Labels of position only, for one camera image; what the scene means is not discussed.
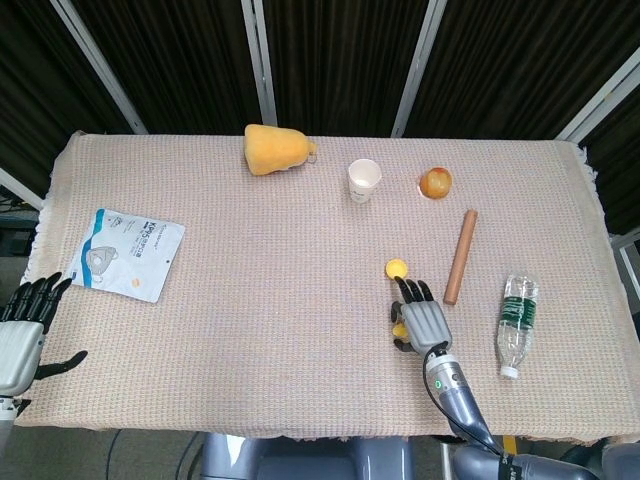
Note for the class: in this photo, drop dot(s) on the blue white mask package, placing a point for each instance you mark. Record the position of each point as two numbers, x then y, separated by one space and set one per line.
125 252

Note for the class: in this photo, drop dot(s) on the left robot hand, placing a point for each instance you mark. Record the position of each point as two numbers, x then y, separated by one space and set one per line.
20 340

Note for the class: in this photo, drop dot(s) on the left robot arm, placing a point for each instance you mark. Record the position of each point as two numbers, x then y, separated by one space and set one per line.
7 420

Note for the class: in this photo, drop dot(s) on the orange fruit jelly cup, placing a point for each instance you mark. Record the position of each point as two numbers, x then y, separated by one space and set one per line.
436 183

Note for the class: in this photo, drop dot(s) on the beige woven tablecloth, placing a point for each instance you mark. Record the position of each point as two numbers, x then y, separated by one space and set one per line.
280 300

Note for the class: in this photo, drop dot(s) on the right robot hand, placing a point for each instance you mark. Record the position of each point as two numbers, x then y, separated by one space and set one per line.
426 325

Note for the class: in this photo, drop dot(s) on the clear plastic water bottle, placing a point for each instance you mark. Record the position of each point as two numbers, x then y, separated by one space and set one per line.
517 325

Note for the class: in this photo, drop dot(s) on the yellow bowl-shaped half shell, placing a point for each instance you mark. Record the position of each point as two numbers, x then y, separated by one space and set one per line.
395 269

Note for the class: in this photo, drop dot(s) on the yellow round object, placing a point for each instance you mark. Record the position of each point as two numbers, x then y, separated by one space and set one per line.
399 330

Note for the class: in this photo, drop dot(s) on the grey robot torso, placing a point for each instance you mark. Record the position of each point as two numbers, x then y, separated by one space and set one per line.
300 457

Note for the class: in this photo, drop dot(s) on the wooden rolling pin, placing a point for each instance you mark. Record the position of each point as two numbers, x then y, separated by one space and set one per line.
461 257

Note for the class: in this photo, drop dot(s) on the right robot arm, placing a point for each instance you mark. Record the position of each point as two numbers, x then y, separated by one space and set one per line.
465 400

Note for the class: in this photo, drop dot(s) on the white metal frame post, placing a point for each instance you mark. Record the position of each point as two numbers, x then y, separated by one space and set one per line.
261 65
597 97
417 70
97 65
20 187

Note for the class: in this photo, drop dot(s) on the yellow plush toy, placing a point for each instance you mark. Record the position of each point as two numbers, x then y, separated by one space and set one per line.
274 149

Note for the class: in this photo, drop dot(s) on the dark ribbed backdrop curtain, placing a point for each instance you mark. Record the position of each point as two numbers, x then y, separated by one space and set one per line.
190 60

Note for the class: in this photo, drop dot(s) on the white paper cup stack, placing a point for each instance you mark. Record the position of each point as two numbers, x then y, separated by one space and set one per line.
363 180

